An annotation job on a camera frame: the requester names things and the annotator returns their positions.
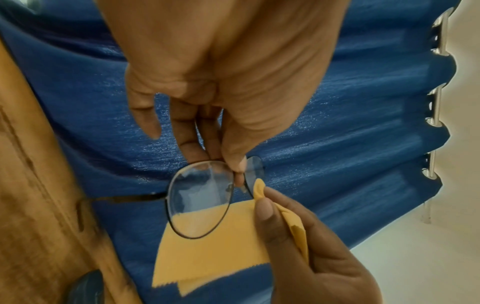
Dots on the dark blue glasses case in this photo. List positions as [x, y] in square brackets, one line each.
[88, 289]

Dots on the person's right hand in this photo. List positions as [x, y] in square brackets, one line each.
[322, 267]

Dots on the blue curtain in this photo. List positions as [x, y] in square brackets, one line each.
[375, 118]

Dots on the round black-framed eyeglasses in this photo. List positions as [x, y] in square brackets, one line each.
[198, 190]

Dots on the silver curtain rod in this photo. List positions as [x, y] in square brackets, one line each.
[441, 38]

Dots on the yellow cleaning cloth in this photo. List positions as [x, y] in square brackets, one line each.
[210, 255]

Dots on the person's left hand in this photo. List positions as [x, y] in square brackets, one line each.
[232, 59]

